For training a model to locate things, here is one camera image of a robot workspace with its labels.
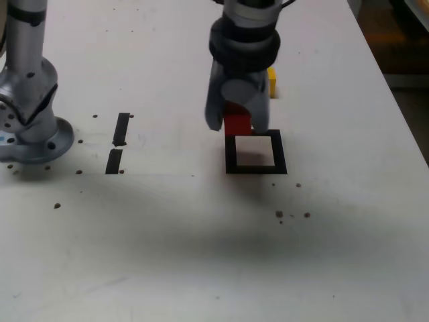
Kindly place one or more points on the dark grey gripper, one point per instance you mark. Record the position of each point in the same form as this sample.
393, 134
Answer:
243, 75

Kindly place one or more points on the black tape square outline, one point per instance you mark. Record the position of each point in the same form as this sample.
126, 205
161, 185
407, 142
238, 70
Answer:
231, 157

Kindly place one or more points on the yellow cube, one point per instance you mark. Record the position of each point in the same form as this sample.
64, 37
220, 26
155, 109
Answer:
273, 84

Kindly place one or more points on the red cube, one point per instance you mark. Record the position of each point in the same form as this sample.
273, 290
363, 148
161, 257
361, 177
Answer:
236, 124

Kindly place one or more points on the black tape strip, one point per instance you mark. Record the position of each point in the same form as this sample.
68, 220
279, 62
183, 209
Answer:
120, 131

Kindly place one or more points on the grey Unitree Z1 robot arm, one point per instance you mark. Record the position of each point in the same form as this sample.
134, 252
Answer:
30, 100

